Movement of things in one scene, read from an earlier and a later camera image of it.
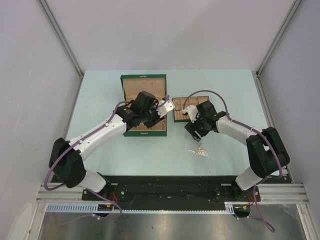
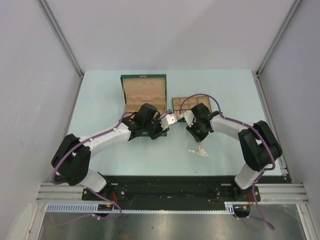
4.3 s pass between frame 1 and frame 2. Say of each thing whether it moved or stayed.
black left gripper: moved
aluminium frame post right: stayed
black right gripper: stayed
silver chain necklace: stayed
